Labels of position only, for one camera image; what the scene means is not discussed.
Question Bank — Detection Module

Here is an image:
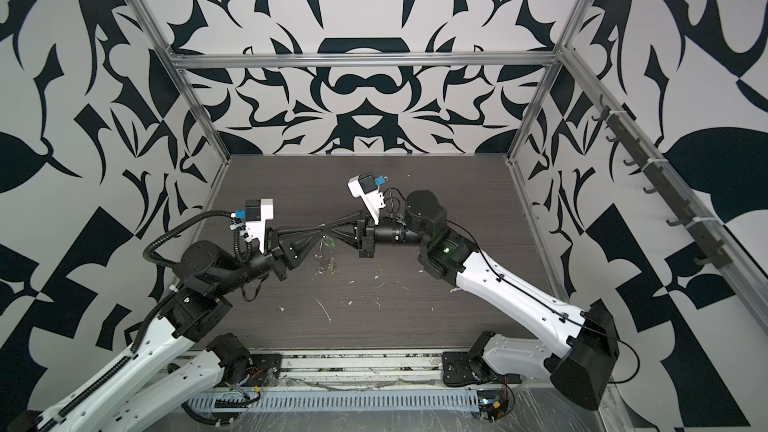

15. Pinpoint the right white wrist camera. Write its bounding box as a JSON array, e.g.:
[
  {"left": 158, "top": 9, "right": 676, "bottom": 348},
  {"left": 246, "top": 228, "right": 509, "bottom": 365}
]
[{"left": 347, "top": 173, "right": 387, "bottom": 225}]

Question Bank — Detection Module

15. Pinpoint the white slotted cable duct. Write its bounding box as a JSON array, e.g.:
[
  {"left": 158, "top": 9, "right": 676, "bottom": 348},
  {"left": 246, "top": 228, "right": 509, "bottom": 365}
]
[{"left": 188, "top": 389, "right": 480, "bottom": 413}]

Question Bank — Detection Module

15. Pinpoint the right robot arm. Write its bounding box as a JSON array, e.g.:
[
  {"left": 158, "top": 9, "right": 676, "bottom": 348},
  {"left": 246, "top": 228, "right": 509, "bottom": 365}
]
[{"left": 324, "top": 190, "right": 626, "bottom": 411}]

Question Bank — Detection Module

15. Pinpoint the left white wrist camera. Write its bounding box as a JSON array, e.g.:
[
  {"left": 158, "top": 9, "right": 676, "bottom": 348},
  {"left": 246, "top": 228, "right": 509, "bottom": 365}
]
[{"left": 230, "top": 198, "right": 274, "bottom": 252}]

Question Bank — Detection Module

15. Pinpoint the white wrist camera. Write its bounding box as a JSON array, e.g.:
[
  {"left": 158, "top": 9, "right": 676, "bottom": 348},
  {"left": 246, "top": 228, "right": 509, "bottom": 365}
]
[
  {"left": 230, "top": 198, "right": 274, "bottom": 252},
  {"left": 347, "top": 173, "right": 387, "bottom": 225}
]

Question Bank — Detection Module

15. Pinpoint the green lit circuit board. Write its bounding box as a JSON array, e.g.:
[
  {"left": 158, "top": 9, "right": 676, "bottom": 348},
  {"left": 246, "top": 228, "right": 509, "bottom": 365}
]
[{"left": 477, "top": 387, "right": 516, "bottom": 423}]

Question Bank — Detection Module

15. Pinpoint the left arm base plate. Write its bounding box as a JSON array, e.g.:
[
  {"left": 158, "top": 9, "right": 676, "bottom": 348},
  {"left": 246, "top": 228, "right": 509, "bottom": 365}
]
[{"left": 240, "top": 353, "right": 283, "bottom": 388}]

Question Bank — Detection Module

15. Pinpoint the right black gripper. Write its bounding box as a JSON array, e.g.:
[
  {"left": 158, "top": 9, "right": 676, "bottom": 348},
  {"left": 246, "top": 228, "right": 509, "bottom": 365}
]
[{"left": 330, "top": 208, "right": 438, "bottom": 261}]

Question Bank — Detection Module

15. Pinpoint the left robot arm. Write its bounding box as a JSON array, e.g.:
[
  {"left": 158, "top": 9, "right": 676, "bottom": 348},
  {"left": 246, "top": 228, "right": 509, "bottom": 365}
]
[{"left": 8, "top": 210, "right": 327, "bottom": 431}]

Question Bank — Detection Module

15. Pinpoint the left black corrugated cable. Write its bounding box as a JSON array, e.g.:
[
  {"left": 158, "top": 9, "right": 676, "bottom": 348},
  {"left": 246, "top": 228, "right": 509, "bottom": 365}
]
[{"left": 142, "top": 209, "right": 236, "bottom": 269}]

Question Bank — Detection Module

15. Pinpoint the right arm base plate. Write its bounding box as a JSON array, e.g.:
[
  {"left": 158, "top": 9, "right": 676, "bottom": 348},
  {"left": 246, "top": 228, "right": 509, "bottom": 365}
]
[{"left": 441, "top": 352, "right": 498, "bottom": 388}]

